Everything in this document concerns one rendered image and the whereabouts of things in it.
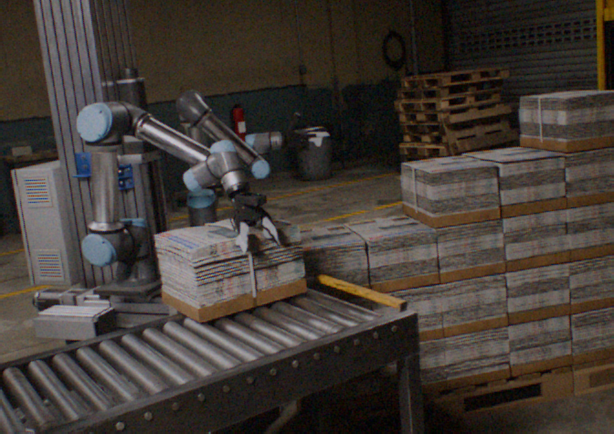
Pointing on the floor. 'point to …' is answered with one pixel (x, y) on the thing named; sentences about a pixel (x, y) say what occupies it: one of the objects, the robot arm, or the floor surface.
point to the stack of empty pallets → (442, 108)
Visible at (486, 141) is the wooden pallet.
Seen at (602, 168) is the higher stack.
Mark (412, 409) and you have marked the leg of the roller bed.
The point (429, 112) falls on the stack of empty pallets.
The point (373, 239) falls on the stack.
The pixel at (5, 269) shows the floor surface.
